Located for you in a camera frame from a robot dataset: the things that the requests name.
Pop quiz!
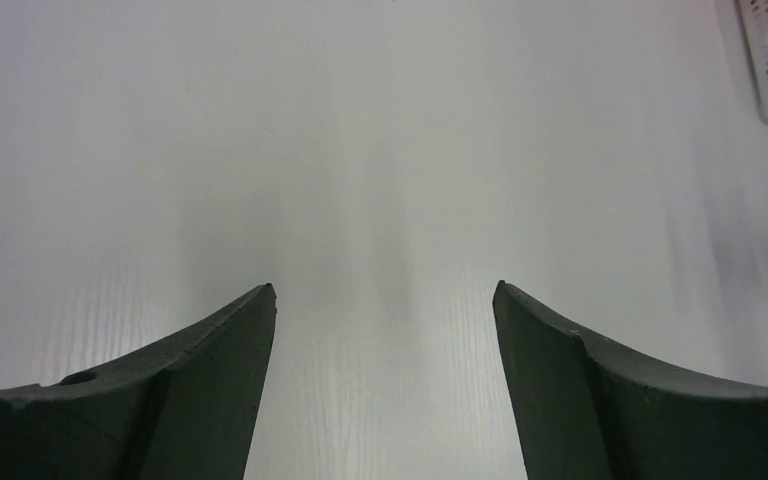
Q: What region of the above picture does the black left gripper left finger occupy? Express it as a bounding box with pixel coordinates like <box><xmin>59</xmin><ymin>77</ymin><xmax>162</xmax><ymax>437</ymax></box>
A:
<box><xmin>0</xmin><ymin>284</ymin><xmax>276</xmax><ymax>479</ymax></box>

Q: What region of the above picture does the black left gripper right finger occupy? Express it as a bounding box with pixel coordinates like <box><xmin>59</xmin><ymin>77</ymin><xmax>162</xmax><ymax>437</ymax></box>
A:
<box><xmin>492</xmin><ymin>282</ymin><xmax>768</xmax><ymax>479</ymax></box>

